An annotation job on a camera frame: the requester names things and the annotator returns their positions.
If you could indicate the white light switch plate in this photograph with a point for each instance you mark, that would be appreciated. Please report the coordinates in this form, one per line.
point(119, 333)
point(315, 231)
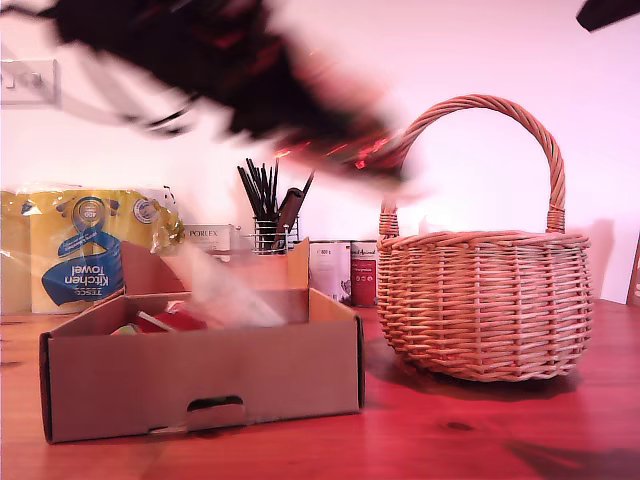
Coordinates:
point(27, 92)

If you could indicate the black chopstick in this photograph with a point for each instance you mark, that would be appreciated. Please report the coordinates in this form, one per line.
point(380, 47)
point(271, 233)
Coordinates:
point(306, 186)
point(265, 182)
point(275, 190)
point(246, 187)
point(254, 180)

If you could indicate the yellow kitchen towel pack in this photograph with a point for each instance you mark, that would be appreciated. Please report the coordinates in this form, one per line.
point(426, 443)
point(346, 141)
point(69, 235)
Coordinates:
point(75, 260)

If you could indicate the small white carton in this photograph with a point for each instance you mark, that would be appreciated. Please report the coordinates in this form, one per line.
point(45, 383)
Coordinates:
point(431, 226)

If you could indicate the brown cardboard box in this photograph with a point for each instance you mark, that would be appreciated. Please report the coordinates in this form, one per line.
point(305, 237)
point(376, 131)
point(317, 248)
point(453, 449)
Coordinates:
point(200, 380)

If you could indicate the white Porlex carton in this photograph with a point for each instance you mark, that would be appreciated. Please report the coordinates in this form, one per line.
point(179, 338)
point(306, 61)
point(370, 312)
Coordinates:
point(205, 235)

